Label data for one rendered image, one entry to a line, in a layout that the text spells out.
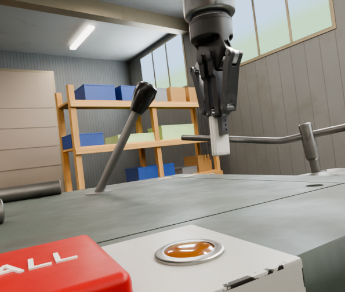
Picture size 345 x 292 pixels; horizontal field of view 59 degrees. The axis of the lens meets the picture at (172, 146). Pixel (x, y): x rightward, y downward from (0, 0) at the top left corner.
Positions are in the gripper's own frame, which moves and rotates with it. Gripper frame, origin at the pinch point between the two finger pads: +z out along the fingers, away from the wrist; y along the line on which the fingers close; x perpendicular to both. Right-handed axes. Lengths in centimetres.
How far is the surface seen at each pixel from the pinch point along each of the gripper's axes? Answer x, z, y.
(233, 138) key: -4.7, 0.9, 2.1
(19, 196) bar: 32.3, 6.1, 6.1
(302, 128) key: -11.8, 0.1, -7.9
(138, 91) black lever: 16.4, -7.2, -4.6
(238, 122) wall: -327, -11, 385
